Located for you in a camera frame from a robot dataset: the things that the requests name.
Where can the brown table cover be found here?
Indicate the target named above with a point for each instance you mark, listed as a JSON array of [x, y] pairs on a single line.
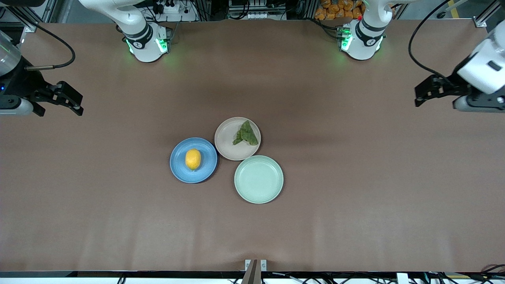
[[355, 221]]

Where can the beige plate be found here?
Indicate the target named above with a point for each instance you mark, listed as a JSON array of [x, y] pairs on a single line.
[[228, 142]]

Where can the metal corner bracket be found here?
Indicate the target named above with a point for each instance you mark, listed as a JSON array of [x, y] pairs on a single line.
[[480, 23]]

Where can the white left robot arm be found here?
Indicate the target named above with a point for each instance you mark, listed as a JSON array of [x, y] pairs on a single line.
[[365, 39]]

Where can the white power strip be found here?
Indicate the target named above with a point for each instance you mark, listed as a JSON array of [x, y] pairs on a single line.
[[169, 7]]

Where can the green lettuce leaf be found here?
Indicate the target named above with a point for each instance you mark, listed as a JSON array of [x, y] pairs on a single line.
[[247, 135]]

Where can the yellow lemon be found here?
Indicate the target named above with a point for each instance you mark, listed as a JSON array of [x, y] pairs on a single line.
[[193, 159]]

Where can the bag of orange items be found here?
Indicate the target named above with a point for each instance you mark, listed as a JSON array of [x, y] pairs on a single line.
[[335, 10]]

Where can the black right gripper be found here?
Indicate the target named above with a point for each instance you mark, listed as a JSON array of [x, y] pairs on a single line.
[[23, 85]]

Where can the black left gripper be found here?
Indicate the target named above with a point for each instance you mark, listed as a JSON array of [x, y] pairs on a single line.
[[452, 86]]

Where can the aluminium frame profile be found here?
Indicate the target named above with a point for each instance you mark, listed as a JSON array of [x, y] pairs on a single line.
[[491, 10]]

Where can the metal table edge bracket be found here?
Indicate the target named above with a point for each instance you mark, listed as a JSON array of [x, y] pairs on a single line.
[[252, 272]]

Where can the blue plate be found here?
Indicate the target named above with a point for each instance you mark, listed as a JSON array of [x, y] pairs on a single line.
[[205, 165]]

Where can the light green plate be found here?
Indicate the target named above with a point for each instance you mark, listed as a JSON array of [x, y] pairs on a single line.
[[259, 179]]

